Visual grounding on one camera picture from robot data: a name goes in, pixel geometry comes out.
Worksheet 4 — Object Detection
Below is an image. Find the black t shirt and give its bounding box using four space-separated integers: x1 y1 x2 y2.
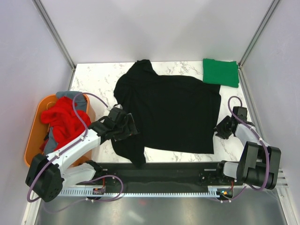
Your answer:
112 60 221 167

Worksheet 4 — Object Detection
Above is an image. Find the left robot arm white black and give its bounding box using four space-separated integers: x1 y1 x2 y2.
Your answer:
25 105 138 203

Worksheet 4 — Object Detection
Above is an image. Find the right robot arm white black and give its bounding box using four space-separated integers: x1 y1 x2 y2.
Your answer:
214 106 281 190

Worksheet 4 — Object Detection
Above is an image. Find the grey t shirt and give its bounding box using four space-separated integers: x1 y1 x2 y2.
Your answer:
43 90 89 155

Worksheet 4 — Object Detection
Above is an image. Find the red t shirt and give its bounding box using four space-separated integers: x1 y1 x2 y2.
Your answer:
39 96 92 153

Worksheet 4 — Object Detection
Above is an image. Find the folded green t shirt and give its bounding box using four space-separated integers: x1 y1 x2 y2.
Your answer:
202 59 239 88

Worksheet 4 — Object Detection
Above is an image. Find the orange plastic basket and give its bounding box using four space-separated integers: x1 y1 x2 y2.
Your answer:
24 94 96 167

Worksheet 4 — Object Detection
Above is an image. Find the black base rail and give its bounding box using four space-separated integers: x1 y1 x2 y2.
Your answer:
89 161 235 195

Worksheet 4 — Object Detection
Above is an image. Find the right aluminium frame post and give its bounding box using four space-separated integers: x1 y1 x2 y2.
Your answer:
238 0 282 68

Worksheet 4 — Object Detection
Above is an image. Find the aluminium frame post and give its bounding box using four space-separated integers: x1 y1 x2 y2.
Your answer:
32 0 77 71
238 0 282 68

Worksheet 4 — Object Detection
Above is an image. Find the white slotted cable duct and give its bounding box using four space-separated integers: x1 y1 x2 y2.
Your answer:
59 186 225 198

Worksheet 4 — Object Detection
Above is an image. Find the left aluminium frame post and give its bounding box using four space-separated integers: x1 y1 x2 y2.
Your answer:
32 0 77 71

